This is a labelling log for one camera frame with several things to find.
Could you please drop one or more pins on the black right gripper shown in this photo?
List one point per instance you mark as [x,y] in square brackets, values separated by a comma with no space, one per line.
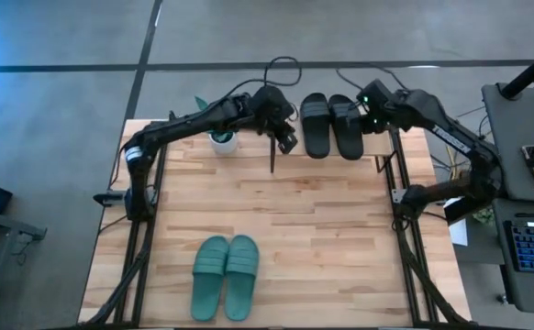
[377,107]

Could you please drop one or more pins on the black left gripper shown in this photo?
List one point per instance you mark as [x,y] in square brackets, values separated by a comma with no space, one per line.
[271,107]

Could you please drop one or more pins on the black rubber slide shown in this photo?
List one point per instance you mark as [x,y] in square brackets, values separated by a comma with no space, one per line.
[316,137]
[347,142]

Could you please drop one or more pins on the green rubber slide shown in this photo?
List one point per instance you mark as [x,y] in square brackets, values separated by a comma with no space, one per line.
[207,293]
[239,293]

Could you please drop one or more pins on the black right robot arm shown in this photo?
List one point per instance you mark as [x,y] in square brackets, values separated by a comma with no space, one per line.
[450,135]

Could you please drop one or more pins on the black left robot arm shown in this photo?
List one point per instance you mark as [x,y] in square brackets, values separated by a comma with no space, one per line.
[180,124]

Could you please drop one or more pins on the wooden shelf with black legs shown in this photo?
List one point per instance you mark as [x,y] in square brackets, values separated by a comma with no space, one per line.
[377,146]

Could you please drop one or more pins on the green plant in white pot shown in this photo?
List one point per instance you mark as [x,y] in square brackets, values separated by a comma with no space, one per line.
[223,144]

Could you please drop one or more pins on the grey side table top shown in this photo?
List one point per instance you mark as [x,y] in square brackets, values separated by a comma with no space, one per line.
[505,137]

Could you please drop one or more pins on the white paper sheet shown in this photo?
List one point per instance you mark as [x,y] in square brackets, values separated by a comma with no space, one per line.
[459,234]

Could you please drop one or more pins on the grey metal stand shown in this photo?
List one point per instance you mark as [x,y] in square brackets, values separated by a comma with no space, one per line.
[14,227]

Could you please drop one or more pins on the black camera pole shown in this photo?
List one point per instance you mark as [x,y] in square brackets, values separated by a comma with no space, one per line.
[528,75]

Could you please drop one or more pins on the black aluminium extrusion frame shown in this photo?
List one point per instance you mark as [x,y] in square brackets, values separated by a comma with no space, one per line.
[145,254]

